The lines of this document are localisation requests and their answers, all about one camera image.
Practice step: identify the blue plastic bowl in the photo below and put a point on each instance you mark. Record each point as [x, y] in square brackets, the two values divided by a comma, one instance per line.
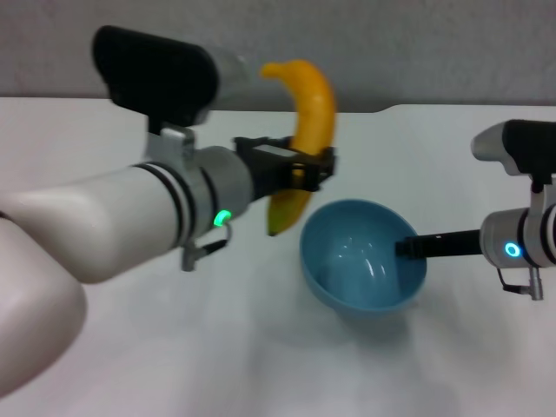
[347, 273]

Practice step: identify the left wrist camera housing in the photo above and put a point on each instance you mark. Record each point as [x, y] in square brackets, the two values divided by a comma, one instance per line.
[160, 74]

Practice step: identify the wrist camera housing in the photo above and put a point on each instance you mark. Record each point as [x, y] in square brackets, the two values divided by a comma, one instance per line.
[517, 145]
[160, 74]

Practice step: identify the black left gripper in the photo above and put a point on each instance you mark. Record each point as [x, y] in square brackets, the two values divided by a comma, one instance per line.
[265, 174]

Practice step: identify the right wrist camera housing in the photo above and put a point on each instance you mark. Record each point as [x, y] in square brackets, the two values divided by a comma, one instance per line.
[517, 145]

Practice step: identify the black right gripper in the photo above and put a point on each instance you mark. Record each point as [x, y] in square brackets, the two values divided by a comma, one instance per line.
[456, 244]

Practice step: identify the yellow banana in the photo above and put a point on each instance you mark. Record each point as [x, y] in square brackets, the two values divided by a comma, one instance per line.
[315, 108]

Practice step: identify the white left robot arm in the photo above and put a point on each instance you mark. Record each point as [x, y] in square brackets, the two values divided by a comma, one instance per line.
[87, 226]

